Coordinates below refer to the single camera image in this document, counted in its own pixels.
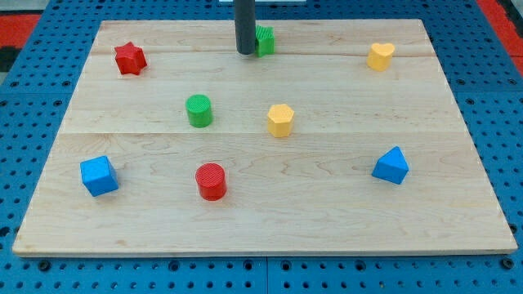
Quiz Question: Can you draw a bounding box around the black cylindrical pointer rod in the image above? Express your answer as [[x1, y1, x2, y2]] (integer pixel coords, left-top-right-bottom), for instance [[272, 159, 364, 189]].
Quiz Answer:
[[233, 0, 256, 56]]

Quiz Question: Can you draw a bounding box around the red star block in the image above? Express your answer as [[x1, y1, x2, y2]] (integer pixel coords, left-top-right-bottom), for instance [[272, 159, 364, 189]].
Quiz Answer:
[[114, 42, 147, 75]]

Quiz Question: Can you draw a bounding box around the blue cube block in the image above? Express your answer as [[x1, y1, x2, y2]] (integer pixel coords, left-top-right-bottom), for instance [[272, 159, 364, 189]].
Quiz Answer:
[[80, 155, 119, 197]]

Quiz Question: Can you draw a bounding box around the blue triangular prism block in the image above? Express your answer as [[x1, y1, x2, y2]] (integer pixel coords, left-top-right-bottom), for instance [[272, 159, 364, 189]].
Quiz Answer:
[[371, 146, 409, 185]]

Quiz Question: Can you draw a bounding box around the green star block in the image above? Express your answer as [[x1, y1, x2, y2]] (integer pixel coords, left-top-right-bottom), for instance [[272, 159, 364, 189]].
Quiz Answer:
[[255, 24, 275, 57]]

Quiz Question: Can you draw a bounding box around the light wooden board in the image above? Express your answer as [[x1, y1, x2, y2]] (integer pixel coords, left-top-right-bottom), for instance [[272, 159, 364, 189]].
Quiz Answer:
[[12, 19, 517, 257]]

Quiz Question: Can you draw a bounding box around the yellow heart block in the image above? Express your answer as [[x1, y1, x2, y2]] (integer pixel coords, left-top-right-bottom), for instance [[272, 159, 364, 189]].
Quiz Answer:
[[366, 42, 396, 72]]

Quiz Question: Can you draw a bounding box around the green cylinder block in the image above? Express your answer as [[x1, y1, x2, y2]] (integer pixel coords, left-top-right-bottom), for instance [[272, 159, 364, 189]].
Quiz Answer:
[[186, 94, 213, 128]]

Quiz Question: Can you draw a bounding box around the yellow hexagon block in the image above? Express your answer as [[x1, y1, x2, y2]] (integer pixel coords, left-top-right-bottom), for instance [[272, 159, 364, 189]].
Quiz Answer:
[[267, 104, 294, 138]]

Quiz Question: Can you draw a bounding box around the red cylinder block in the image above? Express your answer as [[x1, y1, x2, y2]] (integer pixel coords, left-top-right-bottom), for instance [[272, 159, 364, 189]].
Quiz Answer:
[[195, 163, 227, 201]]

